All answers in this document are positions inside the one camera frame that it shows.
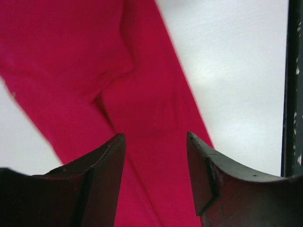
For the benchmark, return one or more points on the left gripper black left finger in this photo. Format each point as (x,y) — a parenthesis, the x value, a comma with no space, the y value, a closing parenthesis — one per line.
(82,193)

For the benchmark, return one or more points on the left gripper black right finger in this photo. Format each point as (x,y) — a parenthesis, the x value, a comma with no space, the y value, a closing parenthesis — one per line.
(227,193)

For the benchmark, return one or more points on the red t shirt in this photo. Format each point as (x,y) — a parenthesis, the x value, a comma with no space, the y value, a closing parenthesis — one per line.
(85,70)

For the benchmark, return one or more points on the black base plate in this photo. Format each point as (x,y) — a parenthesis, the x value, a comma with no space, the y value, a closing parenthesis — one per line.
(292,140)

